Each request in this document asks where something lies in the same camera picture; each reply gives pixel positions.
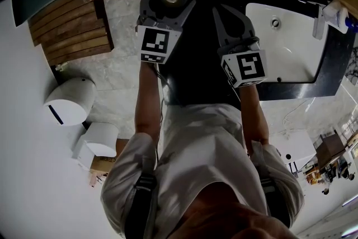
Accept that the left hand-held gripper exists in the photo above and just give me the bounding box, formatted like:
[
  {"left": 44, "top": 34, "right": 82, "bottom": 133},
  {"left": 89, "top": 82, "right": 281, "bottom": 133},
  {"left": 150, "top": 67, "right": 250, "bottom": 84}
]
[{"left": 135, "top": 0, "right": 197, "bottom": 65}]

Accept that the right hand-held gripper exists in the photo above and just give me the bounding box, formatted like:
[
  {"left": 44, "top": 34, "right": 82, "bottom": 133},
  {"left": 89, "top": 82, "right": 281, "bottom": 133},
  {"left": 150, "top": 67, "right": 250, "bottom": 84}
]
[{"left": 211, "top": 3, "right": 269, "bottom": 89}]

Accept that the person's right forearm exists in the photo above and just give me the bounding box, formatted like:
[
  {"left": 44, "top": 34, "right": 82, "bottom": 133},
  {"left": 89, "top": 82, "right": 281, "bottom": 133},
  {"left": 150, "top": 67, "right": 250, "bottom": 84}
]
[{"left": 238, "top": 85, "right": 270, "bottom": 149}]

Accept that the person's left forearm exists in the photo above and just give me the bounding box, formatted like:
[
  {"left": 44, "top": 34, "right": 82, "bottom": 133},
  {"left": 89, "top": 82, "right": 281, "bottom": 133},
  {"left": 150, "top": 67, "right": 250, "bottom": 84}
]
[{"left": 134, "top": 60, "right": 163, "bottom": 141}]

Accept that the black marble countertop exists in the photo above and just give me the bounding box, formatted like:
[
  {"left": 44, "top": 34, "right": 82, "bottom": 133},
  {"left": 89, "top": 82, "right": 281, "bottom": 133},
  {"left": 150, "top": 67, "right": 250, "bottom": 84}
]
[{"left": 145, "top": 0, "right": 357, "bottom": 106}]

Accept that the white sink basin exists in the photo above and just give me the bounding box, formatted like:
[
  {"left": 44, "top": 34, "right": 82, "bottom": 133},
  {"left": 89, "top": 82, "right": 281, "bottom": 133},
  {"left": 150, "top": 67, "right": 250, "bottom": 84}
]
[{"left": 245, "top": 2, "right": 331, "bottom": 85}]

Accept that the white bottle blue cap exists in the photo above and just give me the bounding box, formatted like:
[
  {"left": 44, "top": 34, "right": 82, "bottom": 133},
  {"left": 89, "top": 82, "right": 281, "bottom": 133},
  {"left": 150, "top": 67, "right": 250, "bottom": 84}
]
[{"left": 321, "top": 4, "right": 358, "bottom": 35}]

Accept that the chrome faucet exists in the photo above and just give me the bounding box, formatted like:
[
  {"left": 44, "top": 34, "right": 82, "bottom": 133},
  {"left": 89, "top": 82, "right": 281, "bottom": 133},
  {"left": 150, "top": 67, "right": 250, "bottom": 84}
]
[{"left": 312, "top": 2, "right": 330, "bottom": 41}]

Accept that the dark wooden step platform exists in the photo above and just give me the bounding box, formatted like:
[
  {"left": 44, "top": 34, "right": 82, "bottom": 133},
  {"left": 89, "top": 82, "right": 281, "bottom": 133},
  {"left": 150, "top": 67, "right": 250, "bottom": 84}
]
[{"left": 27, "top": 0, "right": 115, "bottom": 67}]

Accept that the white veined marble cabinet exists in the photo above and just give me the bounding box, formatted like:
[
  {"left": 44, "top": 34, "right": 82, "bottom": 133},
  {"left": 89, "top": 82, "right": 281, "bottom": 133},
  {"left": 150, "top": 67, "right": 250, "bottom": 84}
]
[{"left": 343, "top": 46, "right": 358, "bottom": 88}]

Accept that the person's white shirt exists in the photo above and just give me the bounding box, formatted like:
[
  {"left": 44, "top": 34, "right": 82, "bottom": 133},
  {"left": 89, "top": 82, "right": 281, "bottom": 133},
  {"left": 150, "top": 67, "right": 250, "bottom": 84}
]
[{"left": 100, "top": 103, "right": 306, "bottom": 239}]

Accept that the white box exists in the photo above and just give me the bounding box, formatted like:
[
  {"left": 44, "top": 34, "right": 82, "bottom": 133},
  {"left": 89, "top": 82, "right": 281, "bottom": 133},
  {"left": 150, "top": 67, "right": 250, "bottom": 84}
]
[{"left": 269, "top": 130, "right": 318, "bottom": 175}]

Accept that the white bin with black slot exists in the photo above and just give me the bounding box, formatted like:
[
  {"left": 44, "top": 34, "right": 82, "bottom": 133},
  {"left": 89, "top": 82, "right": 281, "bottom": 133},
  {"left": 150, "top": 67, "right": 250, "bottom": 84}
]
[{"left": 42, "top": 77, "right": 97, "bottom": 127}]

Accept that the white rounded plastic device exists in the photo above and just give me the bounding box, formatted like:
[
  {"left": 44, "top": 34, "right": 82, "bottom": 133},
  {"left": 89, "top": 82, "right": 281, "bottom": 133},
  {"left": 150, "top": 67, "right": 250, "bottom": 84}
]
[{"left": 73, "top": 121, "right": 120, "bottom": 169}]

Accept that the dark wooden furniture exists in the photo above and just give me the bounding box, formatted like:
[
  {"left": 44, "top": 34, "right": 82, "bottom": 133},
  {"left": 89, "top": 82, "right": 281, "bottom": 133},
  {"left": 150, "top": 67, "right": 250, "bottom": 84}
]
[{"left": 314, "top": 134, "right": 348, "bottom": 175}]

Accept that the brown cardboard box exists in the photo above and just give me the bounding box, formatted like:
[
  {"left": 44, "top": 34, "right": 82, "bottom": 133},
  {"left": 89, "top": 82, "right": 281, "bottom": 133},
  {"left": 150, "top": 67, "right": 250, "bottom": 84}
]
[{"left": 89, "top": 138, "right": 130, "bottom": 177}]

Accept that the person's head and neck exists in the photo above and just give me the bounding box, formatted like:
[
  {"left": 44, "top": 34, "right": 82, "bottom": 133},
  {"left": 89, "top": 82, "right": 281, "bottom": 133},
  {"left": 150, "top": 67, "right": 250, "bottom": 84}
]
[{"left": 167, "top": 181, "right": 300, "bottom": 239}]

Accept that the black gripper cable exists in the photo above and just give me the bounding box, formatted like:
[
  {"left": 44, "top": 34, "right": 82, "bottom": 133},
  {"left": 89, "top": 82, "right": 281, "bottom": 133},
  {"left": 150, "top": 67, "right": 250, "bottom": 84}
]
[{"left": 152, "top": 62, "right": 172, "bottom": 105}]

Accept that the thin white floor cable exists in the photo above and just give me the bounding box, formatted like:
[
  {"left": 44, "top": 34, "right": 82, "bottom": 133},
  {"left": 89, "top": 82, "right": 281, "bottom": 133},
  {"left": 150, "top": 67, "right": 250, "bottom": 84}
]
[{"left": 282, "top": 99, "right": 309, "bottom": 133}]

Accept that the person's right black harness strap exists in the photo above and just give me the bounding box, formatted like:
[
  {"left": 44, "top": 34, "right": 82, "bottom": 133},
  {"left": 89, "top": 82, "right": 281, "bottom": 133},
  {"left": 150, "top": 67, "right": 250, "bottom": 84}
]
[{"left": 259, "top": 175, "right": 292, "bottom": 229}]

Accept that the person's black harness strap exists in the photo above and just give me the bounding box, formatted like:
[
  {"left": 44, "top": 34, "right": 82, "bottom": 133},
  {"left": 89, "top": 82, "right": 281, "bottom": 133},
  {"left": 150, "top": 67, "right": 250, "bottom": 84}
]
[
  {"left": 259, "top": 175, "right": 292, "bottom": 229},
  {"left": 124, "top": 172, "right": 158, "bottom": 239}
]

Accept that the person's left black harness strap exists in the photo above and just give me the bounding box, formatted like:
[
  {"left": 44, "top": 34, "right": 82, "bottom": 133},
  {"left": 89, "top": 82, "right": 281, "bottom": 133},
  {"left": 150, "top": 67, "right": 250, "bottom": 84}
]
[{"left": 124, "top": 172, "right": 158, "bottom": 239}]

